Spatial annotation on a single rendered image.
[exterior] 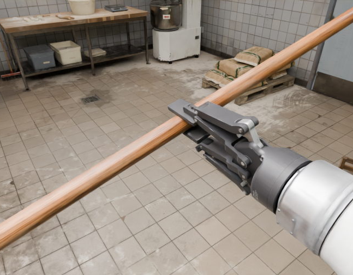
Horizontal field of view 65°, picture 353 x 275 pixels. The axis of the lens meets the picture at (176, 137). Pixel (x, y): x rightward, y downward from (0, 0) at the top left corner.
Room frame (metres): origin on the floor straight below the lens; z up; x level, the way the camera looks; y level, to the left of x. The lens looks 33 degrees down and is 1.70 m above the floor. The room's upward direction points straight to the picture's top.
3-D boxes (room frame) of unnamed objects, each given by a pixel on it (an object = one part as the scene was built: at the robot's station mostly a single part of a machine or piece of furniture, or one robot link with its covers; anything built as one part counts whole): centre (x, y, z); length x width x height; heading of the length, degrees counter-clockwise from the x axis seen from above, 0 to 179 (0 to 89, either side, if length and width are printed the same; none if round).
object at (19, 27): (4.80, 1.60, 0.45); 2.20 x 0.80 x 0.90; 126
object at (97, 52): (4.92, 1.43, 0.27); 0.34 x 0.26 x 0.08; 132
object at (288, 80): (4.04, -1.11, 0.07); 1.20 x 0.80 x 0.14; 126
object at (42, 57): (4.40, 2.17, 0.35); 0.50 x 0.36 x 0.24; 36
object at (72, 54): (4.64, 1.83, 0.35); 0.50 x 0.36 x 0.24; 37
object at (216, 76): (4.01, -0.75, 0.22); 0.62 x 0.36 x 0.15; 131
